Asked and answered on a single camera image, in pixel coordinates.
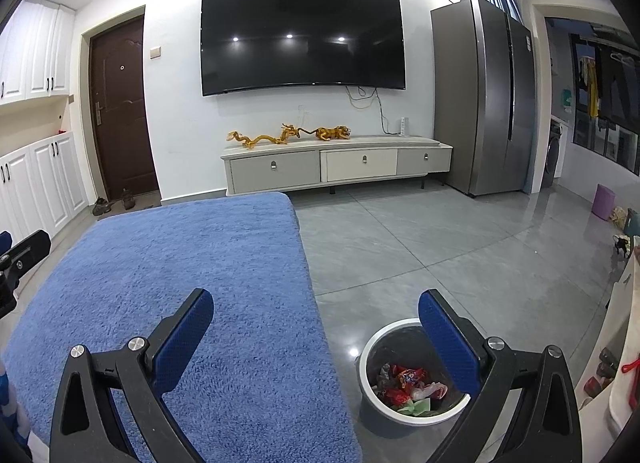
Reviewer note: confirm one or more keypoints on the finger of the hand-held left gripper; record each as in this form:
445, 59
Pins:
32, 249
5, 242

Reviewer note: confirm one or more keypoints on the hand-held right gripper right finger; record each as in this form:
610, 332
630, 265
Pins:
450, 343

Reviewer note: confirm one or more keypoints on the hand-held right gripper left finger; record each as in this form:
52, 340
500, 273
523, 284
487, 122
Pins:
182, 343

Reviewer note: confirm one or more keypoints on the colourful red snack wrapper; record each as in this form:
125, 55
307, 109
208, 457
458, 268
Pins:
407, 374

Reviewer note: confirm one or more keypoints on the green wrapper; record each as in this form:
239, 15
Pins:
420, 408

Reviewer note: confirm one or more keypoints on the white grey trash bin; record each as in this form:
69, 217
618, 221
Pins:
380, 413

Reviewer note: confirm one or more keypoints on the white lower cabinet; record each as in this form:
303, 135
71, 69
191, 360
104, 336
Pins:
50, 178

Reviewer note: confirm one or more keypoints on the dark shoe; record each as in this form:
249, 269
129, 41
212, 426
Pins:
128, 199
101, 206

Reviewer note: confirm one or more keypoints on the blue shaggy rug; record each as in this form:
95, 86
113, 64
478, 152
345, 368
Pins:
200, 243

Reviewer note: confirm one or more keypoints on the blue white cloth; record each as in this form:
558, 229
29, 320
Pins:
7, 393

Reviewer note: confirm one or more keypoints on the brown door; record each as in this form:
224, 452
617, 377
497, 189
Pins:
122, 108

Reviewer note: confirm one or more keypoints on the red ribbon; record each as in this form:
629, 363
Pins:
631, 364

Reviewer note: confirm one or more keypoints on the white upper cabinet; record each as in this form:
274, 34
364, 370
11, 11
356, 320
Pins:
40, 53

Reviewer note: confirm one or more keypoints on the white television cabinet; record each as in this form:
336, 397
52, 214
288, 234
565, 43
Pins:
275, 168

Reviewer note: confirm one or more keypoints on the grey washing machine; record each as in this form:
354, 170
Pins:
554, 153

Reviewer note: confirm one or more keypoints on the golden dragon figurine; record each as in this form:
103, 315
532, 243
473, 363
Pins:
260, 139

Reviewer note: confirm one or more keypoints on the white power strip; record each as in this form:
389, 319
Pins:
404, 126

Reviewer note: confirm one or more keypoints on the golden tiger figurine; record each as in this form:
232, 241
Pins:
330, 133

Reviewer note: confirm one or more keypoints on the grey refrigerator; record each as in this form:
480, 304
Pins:
480, 93

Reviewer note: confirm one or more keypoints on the yellow hanging garment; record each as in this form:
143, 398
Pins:
591, 93

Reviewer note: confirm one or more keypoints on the black television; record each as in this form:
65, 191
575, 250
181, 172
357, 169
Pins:
300, 38

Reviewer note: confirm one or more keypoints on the beige light switch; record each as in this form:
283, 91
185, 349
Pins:
155, 52

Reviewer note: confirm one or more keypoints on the teal wall box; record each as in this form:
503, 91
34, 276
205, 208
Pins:
567, 101

